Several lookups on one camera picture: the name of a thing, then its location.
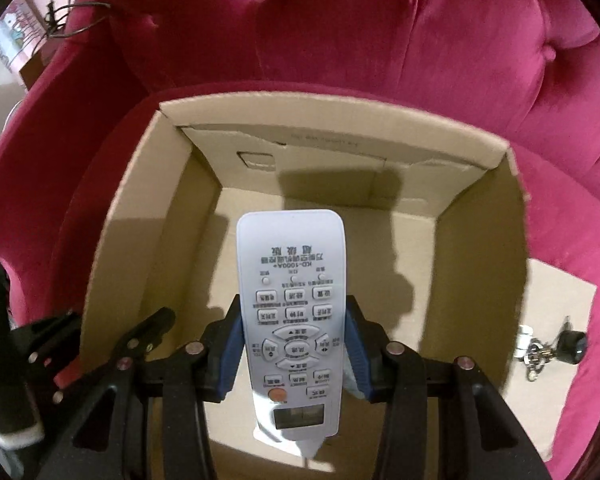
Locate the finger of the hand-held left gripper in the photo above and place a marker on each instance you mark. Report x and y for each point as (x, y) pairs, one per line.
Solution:
(50, 332)
(145, 332)

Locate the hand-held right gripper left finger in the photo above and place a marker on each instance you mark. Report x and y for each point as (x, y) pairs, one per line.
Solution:
(227, 355)

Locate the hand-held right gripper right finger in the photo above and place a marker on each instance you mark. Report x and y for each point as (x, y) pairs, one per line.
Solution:
(360, 355)

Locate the white remote control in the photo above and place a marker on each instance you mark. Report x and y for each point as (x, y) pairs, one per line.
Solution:
(290, 260)

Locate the cardboard box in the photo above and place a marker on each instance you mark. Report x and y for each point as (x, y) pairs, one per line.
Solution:
(430, 260)

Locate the small white charger plug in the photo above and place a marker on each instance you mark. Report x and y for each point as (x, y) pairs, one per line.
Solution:
(524, 340)

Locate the metal key bunch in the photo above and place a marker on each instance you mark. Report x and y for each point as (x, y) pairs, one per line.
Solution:
(535, 355)

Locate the flat cardboard sheet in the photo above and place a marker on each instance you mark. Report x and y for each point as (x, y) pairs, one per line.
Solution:
(555, 300)

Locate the pink cartoon curtain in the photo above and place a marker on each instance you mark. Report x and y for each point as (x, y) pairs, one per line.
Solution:
(15, 35)

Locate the red velvet tufted sofa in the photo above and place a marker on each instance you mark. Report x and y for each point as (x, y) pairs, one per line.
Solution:
(380, 35)

